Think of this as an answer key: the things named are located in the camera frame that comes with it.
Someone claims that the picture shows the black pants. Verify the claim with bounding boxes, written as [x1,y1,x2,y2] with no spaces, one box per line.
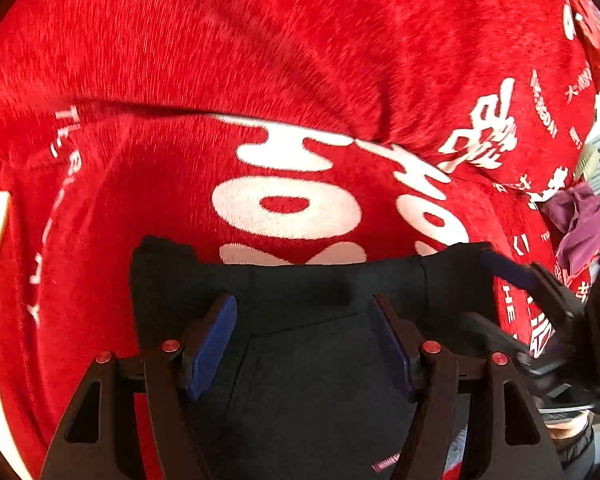
[130,235,496,480]

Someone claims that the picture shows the purple cloth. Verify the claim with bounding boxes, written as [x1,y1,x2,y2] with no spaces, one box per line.
[540,182,600,278]

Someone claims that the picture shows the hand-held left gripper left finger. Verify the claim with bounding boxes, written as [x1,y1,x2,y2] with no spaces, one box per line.
[40,294,238,480]

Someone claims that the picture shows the person's right forearm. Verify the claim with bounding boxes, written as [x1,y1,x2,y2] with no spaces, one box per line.
[545,412,598,480]

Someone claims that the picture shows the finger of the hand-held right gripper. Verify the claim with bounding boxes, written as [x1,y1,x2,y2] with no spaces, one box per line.
[459,311,533,363]
[477,247,588,333]

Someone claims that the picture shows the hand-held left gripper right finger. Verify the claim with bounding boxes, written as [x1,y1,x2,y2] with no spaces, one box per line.
[372,294,566,480]

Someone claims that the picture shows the pale green object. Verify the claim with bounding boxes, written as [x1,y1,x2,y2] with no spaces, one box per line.
[572,142,600,181]

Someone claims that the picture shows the red printed blanket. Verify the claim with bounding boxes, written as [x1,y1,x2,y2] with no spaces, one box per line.
[0,0,600,480]

